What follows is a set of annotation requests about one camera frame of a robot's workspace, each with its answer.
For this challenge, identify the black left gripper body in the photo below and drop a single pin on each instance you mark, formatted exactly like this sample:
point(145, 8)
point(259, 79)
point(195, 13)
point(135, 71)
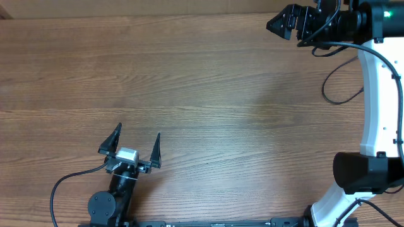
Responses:
point(143, 166)

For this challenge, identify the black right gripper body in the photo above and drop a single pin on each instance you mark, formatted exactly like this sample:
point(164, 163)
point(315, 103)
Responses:
point(308, 24)

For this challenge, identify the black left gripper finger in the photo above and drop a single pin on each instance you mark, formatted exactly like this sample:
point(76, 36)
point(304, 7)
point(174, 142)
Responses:
point(109, 146)
point(155, 158)

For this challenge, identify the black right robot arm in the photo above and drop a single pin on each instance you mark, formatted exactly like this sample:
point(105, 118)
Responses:
point(375, 29)

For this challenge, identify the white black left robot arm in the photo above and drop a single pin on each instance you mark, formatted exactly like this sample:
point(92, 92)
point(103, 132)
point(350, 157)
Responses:
point(110, 207)

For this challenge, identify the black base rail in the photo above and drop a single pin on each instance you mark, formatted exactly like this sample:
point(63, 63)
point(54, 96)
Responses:
point(246, 223)

